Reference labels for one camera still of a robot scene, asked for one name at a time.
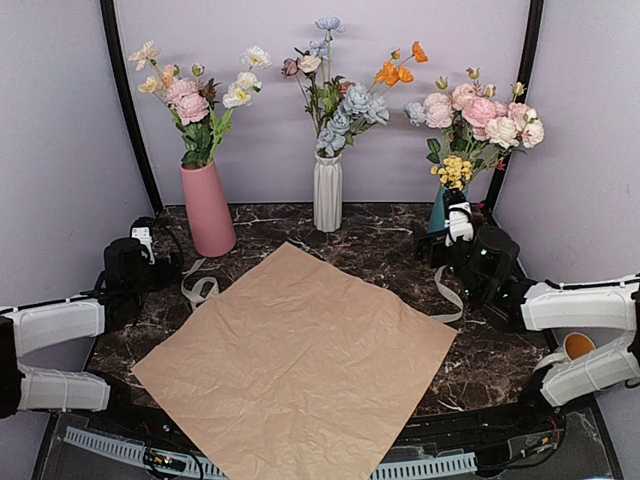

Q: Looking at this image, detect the beige ribbon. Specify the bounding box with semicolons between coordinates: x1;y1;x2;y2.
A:
180;258;220;311

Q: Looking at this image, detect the pink rose flower stem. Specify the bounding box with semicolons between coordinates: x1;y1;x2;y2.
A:
165;79;213;169

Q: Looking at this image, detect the beige kraft wrapping paper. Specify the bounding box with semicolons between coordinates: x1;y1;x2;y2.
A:
133;244;456;479

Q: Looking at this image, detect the white poppy flower stem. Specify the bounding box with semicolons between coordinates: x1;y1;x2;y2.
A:
208;45;272;163

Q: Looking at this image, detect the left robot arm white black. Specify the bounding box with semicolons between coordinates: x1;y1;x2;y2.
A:
1;237;184;436

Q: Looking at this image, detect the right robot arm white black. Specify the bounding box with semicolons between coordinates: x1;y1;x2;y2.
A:
412;224;639;434

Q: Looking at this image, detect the teal vase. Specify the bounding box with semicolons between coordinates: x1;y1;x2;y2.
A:
427;186;468;233

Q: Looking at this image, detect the pink ceramic vase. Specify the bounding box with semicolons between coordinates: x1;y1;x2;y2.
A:
181;162;236;257

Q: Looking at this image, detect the white ribbed vase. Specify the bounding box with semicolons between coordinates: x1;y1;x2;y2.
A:
313;154;343;233

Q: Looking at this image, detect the white mug yellow inside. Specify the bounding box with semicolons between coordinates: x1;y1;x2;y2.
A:
534;332;596;371

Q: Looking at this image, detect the pink peony flower arrangement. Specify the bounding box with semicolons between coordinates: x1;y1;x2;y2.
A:
422;68;545;190

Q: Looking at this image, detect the blue and orange flower arrangement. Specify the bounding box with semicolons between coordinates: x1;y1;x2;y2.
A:
281;16;429;159

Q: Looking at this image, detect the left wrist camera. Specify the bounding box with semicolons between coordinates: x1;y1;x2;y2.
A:
129;216;184;265

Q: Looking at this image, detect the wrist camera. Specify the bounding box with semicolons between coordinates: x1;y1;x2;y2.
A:
443;189;475;247
129;216;184;265

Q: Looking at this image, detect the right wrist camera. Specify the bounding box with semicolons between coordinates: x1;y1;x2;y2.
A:
443;189;475;247

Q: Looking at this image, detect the black front table rail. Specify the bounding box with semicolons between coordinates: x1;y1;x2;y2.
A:
73;388;594;451

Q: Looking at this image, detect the white slotted cable duct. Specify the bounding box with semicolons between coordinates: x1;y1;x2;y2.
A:
63;426;477;479

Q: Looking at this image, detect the black left corner post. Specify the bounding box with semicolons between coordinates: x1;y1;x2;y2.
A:
99;0;164;215

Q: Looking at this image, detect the black corner post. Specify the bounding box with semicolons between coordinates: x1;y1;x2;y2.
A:
484;0;545;211
99;0;164;215

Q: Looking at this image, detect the black right corner post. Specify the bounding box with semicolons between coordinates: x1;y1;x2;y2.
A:
484;0;545;211

